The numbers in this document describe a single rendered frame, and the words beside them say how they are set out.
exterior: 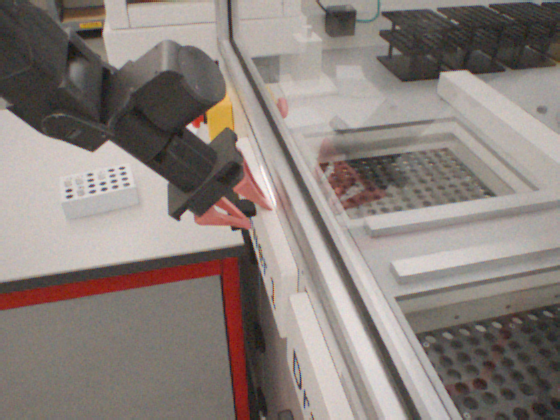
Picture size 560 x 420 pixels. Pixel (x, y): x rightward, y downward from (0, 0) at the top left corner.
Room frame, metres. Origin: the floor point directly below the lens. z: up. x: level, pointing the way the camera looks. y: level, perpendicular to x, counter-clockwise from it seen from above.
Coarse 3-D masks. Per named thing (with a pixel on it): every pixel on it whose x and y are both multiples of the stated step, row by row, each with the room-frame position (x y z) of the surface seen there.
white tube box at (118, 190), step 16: (64, 176) 0.72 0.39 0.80; (96, 176) 0.72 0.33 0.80; (112, 176) 0.73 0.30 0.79; (128, 176) 0.72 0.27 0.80; (64, 192) 0.67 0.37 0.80; (96, 192) 0.67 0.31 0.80; (112, 192) 0.67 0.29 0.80; (128, 192) 0.68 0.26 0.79; (64, 208) 0.64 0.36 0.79; (80, 208) 0.65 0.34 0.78; (96, 208) 0.66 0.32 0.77; (112, 208) 0.67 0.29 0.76
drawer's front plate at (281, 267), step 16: (240, 144) 0.61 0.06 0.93; (256, 160) 0.57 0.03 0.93; (256, 176) 0.52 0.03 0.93; (256, 208) 0.48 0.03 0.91; (256, 224) 0.48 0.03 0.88; (272, 224) 0.43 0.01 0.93; (272, 240) 0.40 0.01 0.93; (272, 256) 0.39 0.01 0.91; (288, 256) 0.37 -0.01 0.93; (272, 272) 0.39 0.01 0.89; (288, 272) 0.35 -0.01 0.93; (288, 288) 0.35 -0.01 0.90; (272, 304) 0.39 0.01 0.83
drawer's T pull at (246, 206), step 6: (228, 192) 0.51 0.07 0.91; (228, 198) 0.50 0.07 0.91; (234, 204) 0.49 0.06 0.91; (240, 204) 0.49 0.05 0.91; (246, 204) 0.49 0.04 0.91; (252, 204) 0.49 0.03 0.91; (240, 210) 0.47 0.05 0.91; (246, 210) 0.47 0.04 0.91; (252, 210) 0.48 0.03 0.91; (246, 216) 0.47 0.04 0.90; (252, 216) 0.47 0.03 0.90; (234, 228) 0.45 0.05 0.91; (240, 228) 0.45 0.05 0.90
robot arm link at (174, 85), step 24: (168, 48) 0.40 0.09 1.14; (192, 48) 0.43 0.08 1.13; (120, 72) 0.42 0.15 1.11; (144, 72) 0.40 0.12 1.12; (168, 72) 0.38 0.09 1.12; (192, 72) 0.40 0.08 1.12; (216, 72) 0.43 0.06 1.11; (120, 96) 0.40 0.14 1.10; (144, 96) 0.39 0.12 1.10; (168, 96) 0.39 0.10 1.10; (192, 96) 0.38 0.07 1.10; (216, 96) 0.40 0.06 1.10; (48, 120) 0.36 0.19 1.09; (72, 120) 0.36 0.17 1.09; (168, 120) 0.39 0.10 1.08; (192, 120) 0.40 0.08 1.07; (72, 144) 0.38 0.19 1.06; (96, 144) 0.38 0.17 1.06
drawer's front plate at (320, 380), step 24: (288, 312) 0.32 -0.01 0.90; (312, 312) 0.30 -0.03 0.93; (288, 336) 0.32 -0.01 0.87; (312, 336) 0.27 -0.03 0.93; (288, 360) 0.32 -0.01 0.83; (312, 360) 0.24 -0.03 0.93; (312, 384) 0.24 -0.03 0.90; (336, 384) 0.22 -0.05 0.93; (312, 408) 0.23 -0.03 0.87; (336, 408) 0.20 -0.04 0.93
